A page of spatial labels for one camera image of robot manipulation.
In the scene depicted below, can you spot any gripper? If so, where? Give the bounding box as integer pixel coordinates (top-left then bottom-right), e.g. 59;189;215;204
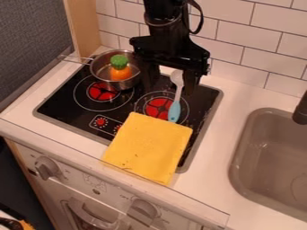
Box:
127;28;213;97

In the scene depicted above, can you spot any orange container with green lid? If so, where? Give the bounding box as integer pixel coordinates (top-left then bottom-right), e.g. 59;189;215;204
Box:
109;54;134;81

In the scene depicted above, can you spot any blue and white spoon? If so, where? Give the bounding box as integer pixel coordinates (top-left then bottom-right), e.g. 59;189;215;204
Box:
166;69;187;124

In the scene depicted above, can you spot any toy stove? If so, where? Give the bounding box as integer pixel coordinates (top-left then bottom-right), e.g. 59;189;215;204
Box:
32;54;224;174

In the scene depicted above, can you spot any silver pot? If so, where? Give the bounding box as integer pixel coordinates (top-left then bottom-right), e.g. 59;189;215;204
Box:
61;49;143;92

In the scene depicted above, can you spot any yellow cloth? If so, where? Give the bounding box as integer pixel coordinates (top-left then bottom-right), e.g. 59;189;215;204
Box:
101;111;195;187

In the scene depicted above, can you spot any toy sink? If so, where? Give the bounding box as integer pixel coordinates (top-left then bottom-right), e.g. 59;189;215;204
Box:
227;107;307;222

